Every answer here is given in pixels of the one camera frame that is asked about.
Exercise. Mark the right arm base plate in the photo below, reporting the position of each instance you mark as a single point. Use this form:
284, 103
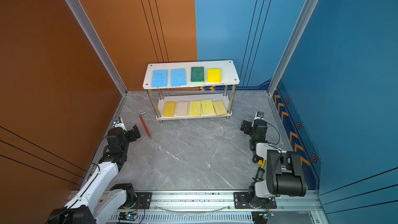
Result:
243, 201

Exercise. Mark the circuit board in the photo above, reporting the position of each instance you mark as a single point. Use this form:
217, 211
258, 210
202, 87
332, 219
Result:
127, 216
262, 217

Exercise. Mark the cream yellow sponge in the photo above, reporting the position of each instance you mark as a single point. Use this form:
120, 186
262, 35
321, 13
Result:
219, 108

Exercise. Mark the small thick yellow sponge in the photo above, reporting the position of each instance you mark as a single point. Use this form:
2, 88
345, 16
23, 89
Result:
214, 75

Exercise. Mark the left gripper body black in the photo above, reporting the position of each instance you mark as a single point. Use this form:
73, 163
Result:
131, 134

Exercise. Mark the long yellow foam sponge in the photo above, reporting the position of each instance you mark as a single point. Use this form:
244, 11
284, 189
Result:
169, 109

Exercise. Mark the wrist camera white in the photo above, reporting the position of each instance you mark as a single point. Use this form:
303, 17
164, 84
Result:
259, 116
117, 122

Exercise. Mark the left circuit board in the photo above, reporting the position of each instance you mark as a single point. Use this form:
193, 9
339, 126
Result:
127, 216

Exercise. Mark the blue sponge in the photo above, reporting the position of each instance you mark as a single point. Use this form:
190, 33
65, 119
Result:
178, 77
159, 78

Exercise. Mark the white two-tier shelf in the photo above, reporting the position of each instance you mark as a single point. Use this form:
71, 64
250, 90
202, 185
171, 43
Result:
224, 91

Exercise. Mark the right circuit board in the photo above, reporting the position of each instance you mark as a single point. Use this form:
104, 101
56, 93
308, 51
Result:
262, 217

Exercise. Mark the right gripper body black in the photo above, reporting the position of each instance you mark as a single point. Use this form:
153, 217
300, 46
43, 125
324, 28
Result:
249, 126

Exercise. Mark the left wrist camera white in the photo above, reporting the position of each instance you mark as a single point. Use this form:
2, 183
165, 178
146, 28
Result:
117, 122

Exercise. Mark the yellow black screwdriver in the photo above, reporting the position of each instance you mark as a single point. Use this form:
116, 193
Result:
261, 171

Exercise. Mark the yellow porous sponge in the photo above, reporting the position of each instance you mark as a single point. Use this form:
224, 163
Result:
207, 107
195, 109

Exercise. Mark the pale pink sponge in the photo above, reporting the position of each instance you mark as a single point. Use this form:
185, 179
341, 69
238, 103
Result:
182, 108

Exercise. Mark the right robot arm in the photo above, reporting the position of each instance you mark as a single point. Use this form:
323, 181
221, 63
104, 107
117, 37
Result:
280, 171

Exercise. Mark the red hex key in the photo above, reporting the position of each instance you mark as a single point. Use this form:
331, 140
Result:
144, 125

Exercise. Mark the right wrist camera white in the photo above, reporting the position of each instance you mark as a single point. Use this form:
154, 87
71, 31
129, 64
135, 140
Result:
259, 116

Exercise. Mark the green scouring pad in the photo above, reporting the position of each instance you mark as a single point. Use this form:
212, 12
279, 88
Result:
197, 75

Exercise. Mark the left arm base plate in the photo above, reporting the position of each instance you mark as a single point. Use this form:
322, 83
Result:
142, 201

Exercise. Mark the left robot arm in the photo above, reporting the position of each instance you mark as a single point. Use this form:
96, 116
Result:
86, 207

